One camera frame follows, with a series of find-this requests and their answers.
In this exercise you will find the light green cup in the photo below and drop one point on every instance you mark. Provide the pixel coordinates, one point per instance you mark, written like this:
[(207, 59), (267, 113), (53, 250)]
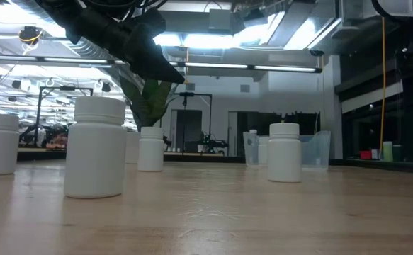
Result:
[(387, 152)]

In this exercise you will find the small red box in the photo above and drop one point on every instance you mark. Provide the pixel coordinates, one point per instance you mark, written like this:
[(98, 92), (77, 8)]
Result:
[(365, 155)]

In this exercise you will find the long LED light bar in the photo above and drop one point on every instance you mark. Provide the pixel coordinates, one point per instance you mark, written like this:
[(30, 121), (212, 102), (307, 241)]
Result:
[(15, 59), (227, 66)]

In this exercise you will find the black dome camera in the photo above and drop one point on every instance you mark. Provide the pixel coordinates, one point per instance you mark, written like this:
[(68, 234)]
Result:
[(316, 53)]

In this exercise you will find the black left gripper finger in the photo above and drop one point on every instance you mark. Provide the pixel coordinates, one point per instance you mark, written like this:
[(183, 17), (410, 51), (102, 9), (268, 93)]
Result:
[(149, 71), (153, 46)]

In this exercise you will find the clear plastic basket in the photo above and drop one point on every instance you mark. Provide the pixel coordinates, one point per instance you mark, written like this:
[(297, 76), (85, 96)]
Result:
[(316, 152)]

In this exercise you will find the black metal gantry frame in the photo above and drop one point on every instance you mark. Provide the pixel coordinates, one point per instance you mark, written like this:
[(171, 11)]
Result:
[(64, 88)]

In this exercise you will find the grey wall vent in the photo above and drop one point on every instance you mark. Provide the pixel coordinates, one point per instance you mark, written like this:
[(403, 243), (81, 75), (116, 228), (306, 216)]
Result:
[(190, 87), (245, 88)]

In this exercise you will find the black tripod stand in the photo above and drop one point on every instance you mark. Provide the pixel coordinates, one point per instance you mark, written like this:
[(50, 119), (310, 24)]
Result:
[(184, 120)]

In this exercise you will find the green snake plant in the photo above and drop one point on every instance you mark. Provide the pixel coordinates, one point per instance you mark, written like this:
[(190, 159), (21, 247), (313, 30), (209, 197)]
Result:
[(149, 102)]

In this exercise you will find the dark green cup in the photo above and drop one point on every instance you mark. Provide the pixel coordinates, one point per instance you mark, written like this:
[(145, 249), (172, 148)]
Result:
[(397, 153)]

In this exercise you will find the small white cup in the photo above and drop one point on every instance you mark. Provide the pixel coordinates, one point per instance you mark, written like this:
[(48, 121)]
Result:
[(374, 154)]

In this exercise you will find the black background robot arm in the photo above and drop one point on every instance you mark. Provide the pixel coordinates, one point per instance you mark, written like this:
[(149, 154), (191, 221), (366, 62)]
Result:
[(215, 143)]

